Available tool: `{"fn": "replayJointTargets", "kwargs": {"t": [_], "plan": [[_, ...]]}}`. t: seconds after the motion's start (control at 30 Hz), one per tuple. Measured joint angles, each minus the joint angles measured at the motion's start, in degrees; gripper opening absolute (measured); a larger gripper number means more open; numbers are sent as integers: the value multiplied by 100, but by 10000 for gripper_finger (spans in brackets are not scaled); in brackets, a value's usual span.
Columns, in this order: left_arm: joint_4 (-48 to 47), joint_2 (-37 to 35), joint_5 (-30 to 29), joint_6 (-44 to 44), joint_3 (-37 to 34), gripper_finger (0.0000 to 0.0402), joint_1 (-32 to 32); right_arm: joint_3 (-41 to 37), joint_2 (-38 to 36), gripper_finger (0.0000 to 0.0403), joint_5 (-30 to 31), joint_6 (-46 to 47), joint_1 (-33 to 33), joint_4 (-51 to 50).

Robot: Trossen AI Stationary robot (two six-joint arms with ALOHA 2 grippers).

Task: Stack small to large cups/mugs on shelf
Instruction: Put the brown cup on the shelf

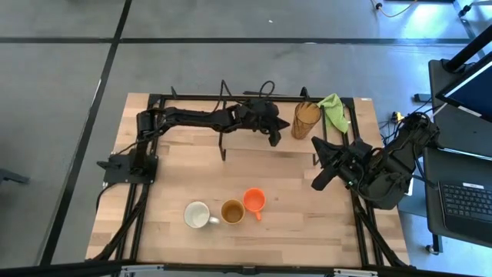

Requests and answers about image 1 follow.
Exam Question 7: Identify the orange floor cable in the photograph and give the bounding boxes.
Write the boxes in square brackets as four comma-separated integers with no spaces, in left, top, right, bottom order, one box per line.
[370,0,418,18]

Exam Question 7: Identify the small orange mug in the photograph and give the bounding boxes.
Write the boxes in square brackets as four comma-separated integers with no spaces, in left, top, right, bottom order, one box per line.
[242,187,268,222]

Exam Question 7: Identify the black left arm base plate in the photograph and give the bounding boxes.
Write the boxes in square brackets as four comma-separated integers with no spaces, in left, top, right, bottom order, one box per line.
[96,151,160,185]

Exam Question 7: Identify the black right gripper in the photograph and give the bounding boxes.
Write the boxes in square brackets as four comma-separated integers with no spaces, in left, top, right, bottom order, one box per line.
[310,135,377,192]

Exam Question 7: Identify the black side desk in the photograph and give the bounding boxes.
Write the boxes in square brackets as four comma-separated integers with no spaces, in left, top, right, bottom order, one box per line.
[427,57,492,248]

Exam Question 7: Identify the green cloth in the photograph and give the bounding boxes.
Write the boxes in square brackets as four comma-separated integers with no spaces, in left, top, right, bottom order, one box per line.
[317,92,351,135]

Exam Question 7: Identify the amber faceted glass tumbler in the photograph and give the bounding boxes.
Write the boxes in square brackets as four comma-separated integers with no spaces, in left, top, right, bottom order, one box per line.
[290,101,323,141]

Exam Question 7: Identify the bundle of cables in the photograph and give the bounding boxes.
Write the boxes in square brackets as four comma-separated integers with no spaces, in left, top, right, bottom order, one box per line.
[377,110,409,136]

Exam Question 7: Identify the black laptop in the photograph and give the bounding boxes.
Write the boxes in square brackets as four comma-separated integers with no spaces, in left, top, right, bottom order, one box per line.
[424,148,492,248]

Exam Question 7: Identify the white mug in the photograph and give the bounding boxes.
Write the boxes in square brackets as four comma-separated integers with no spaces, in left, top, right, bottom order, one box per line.
[183,201,221,230]

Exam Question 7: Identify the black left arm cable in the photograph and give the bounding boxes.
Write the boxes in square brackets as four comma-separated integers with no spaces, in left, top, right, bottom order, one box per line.
[218,79,277,113]

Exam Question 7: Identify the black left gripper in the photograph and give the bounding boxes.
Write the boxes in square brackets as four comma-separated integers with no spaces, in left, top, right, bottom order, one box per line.
[237,98,291,148]

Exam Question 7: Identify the wooden shelf with black legs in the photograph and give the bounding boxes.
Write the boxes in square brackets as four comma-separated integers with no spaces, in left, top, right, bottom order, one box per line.
[218,98,333,167]

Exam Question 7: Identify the black camera rig bar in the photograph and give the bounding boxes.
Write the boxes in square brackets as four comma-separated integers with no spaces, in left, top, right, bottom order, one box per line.
[0,260,492,277]

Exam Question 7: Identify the brown mug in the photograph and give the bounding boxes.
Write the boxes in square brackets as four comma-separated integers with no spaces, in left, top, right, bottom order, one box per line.
[220,199,246,225]

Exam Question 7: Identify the black computer monitor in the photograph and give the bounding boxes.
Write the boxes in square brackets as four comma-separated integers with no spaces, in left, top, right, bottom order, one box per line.
[435,51,492,125]

